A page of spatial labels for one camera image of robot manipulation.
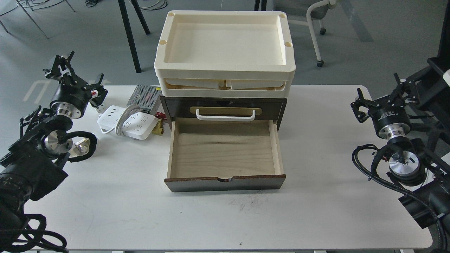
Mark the white red circuit breaker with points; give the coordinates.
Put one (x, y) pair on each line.
(97, 100)

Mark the metal mesh power supply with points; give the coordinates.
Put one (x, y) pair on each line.
(147, 97)

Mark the brass valve red handle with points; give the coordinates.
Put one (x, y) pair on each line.
(158, 129)

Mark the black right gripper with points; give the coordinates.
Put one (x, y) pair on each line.
(388, 113)

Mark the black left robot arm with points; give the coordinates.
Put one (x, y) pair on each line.
(33, 167)

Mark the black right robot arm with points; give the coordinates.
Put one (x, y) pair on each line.
(412, 119)

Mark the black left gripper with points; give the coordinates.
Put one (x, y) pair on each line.
(74, 94)

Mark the white metal plug adapter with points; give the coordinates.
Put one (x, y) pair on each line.
(80, 148)

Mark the cream plastic stacked tray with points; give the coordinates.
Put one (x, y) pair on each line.
(225, 54)

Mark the black table legs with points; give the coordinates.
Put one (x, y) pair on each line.
(128, 30)

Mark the white power strip with cable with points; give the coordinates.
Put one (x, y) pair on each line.
(131, 122)

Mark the open wooden drawer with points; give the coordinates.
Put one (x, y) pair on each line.
(215, 156)

